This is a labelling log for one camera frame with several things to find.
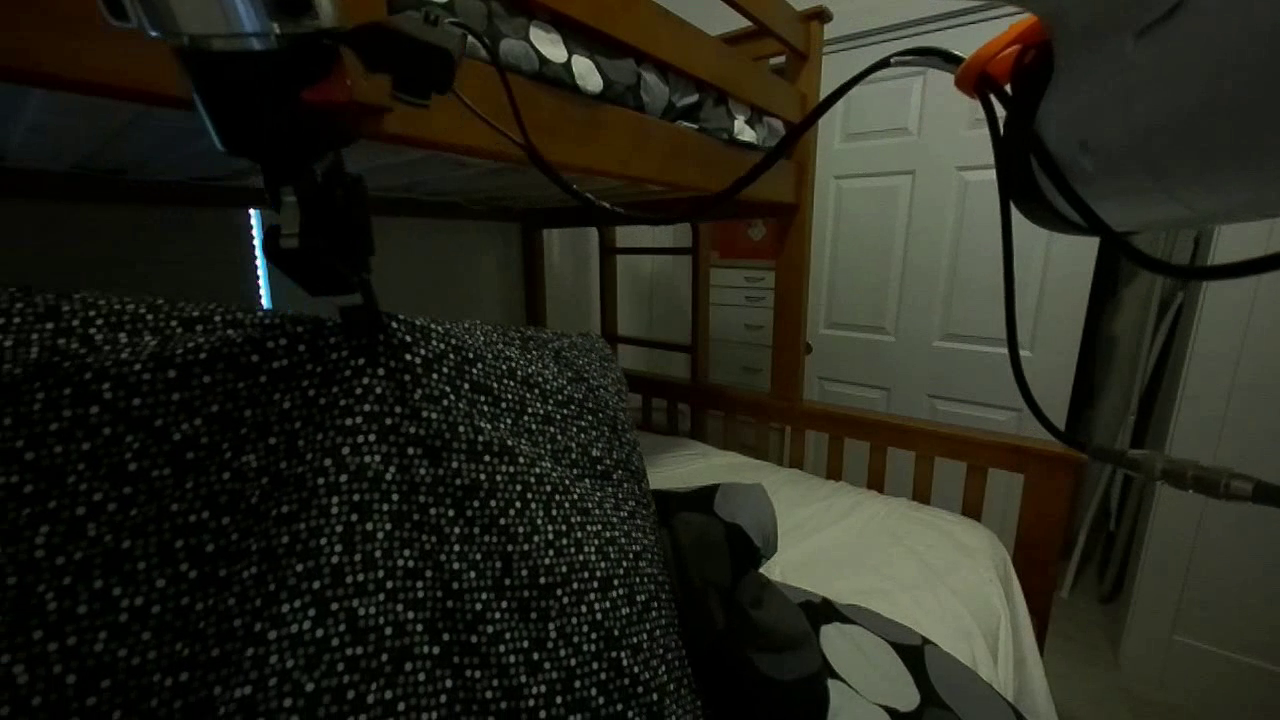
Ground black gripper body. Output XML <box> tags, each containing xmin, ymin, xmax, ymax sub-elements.
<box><xmin>177</xmin><ymin>35</ymin><xmax>382</xmax><ymax>303</ymax></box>

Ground black white-dotted pillow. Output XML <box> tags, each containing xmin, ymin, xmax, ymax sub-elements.
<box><xmin>0</xmin><ymin>289</ymin><xmax>708</xmax><ymax>720</ymax></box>

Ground dark window blind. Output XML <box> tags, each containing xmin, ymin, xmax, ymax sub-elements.
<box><xmin>0</xmin><ymin>197</ymin><xmax>275</xmax><ymax>312</ymax></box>

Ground wooden bed ladder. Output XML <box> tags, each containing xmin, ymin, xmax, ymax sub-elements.
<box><xmin>598</xmin><ymin>217</ymin><xmax>714</xmax><ymax>405</ymax></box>

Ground pebble print bunk bedding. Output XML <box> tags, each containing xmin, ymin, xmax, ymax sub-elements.
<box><xmin>388</xmin><ymin>0</ymin><xmax>794</xmax><ymax>151</ymax></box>

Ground white drawer unit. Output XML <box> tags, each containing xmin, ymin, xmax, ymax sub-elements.
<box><xmin>703</xmin><ymin>261</ymin><xmax>781</xmax><ymax>394</ymax></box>

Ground red box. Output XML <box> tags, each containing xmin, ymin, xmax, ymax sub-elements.
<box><xmin>703</xmin><ymin>210</ymin><xmax>781</xmax><ymax>269</ymax></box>

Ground white panel door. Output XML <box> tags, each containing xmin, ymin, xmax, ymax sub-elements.
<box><xmin>802</xmin><ymin>6</ymin><xmax>1110</xmax><ymax>449</ymax></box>

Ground white mattress sheet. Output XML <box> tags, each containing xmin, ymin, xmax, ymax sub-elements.
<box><xmin>637</xmin><ymin>426</ymin><xmax>1059</xmax><ymax>720</ymax></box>

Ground white leaning poles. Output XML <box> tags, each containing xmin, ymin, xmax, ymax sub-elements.
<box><xmin>1059</xmin><ymin>229</ymin><xmax>1211</xmax><ymax>608</ymax></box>

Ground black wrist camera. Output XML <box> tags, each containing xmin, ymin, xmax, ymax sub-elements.
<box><xmin>337</xmin><ymin>15</ymin><xmax>463</xmax><ymax>107</ymax></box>

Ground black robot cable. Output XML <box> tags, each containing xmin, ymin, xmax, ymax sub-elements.
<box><xmin>444</xmin><ymin>43</ymin><xmax>1280</xmax><ymax>289</ymax></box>

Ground orange cable clip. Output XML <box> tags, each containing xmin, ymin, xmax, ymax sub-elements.
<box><xmin>953</xmin><ymin>12</ymin><xmax>1056</xmax><ymax>99</ymax></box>

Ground wooden bunk bed frame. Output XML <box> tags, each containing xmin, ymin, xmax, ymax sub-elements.
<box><xmin>0</xmin><ymin>0</ymin><xmax>1091</xmax><ymax>642</ymax></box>

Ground black cable with grey connector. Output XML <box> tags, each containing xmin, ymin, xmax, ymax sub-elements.
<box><xmin>992</xmin><ymin>93</ymin><xmax>1280</xmax><ymax>512</ymax></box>

